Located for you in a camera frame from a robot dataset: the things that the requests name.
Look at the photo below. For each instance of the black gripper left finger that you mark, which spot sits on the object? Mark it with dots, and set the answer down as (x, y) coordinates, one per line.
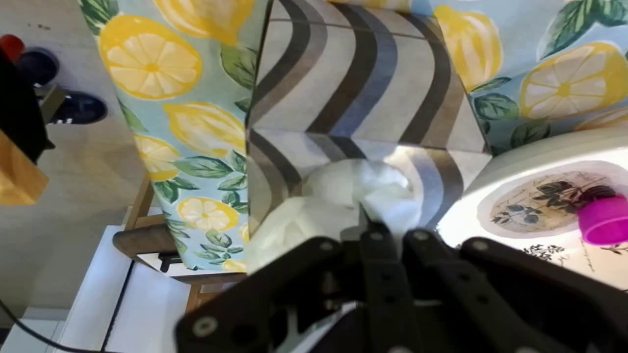
(385, 294)

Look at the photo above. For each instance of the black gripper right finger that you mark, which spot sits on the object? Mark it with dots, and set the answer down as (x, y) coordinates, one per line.
(503, 306)

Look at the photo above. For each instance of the white tissue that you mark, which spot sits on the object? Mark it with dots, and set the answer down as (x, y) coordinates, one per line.
(326, 196)

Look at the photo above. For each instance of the large white floral bowl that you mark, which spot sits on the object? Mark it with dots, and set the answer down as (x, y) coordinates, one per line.
(523, 168)

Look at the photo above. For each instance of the grey chevron tissue box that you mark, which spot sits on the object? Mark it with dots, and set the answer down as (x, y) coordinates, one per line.
(366, 78)

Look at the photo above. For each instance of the small pink cup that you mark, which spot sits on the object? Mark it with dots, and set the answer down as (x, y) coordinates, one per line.
(605, 221)

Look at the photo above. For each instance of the lemon print tablecloth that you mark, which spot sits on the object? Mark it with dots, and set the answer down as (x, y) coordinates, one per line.
(183, 70)

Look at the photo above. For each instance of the dark shoe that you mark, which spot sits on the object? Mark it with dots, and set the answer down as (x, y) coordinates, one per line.
(38, 66)
(81, 108)

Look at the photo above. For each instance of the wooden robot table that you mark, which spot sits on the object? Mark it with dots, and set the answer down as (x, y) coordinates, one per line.
(20, 176)

